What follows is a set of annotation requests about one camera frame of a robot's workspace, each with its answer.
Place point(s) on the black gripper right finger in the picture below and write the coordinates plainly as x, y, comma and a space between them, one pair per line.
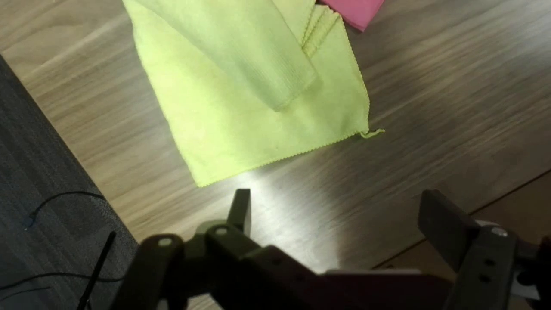
442, 224

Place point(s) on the bright yellow towel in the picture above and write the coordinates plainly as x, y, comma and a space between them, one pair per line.
230, 86

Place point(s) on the black tripod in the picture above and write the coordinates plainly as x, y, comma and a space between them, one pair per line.
98, 269

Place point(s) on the pink cloth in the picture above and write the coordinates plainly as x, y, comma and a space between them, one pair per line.
356, 11

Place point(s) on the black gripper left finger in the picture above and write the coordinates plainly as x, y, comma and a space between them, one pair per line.
242, 212

